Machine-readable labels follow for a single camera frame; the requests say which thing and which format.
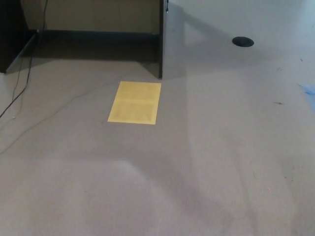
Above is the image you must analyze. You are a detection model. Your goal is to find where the yellow rectangular floor sheet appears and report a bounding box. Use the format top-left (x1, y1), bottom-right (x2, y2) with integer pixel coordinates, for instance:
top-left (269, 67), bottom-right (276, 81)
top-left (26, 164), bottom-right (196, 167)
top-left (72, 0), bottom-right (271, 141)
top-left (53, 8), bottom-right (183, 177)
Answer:
top-left (107, 81), bottom-right (162, 125)

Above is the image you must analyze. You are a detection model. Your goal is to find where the dark wooden desk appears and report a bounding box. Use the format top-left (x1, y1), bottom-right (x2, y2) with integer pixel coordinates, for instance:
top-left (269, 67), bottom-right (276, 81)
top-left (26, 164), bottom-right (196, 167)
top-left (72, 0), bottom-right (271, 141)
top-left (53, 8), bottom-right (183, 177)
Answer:
top-left (0, 0), bottom-right (188, 79)

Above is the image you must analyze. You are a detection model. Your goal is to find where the thin grey floor cable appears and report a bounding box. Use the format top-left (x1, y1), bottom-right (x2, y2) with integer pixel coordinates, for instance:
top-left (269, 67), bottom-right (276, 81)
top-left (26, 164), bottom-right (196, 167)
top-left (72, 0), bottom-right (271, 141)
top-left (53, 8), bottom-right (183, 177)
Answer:
top-left (0, 78), bottom-right (121, 154)

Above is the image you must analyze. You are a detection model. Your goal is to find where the thick black cable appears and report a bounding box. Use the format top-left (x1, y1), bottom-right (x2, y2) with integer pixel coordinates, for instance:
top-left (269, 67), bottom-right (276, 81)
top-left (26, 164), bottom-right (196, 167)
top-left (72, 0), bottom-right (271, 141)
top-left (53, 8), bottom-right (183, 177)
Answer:
top-left (0, 0), bottom-right (49, 118)

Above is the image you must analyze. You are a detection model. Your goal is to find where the thin dark cable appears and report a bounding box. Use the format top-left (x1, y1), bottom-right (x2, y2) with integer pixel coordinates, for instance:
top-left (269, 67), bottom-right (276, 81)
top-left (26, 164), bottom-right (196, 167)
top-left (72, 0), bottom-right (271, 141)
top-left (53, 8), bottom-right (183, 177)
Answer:
top-left (11, 56), bottom-right (24, 105)

